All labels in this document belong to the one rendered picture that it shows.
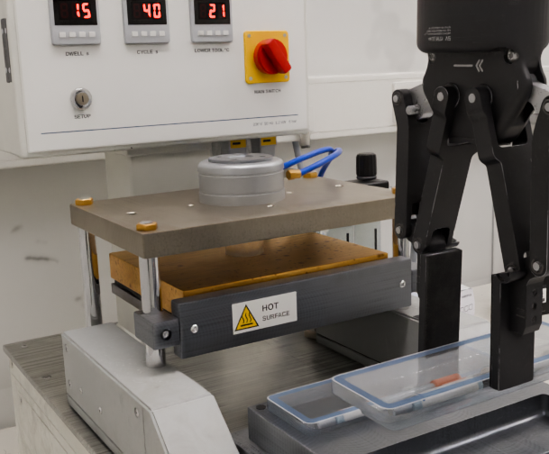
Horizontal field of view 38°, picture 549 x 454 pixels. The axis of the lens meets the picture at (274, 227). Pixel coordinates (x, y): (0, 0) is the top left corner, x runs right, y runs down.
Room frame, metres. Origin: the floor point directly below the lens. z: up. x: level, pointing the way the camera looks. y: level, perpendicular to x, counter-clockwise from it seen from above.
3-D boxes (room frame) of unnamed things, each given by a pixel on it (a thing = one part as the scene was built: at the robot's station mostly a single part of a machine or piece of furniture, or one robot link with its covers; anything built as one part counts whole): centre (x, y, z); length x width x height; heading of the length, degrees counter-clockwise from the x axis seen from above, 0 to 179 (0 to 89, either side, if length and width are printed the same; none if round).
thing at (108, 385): (0.61, 0.11, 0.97); 0.25 x 0.05 x 0.07; 31
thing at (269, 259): (0.74, 0.02, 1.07); 0.22 x 0.17 x 0.10; 121
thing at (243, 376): (0.76, 0.05, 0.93); 0.46 x 0.35 x 0.01; 31
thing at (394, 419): (0.48, -0.12, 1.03); 0.18 x 0.06 x 0.02; 121
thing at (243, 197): (0.77, 0.03, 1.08); 0.31 x 0.24 x 0.13; 121
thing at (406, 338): (0.74, -0.13, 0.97); 0.26 x 0.05 x 0.07; 31
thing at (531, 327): (0.44, -0.15, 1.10); 0.03 x 0.01 x 0.05; 31
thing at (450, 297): (0.51, -0.11, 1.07); 0.03 x 0.01 x 0.07; 121
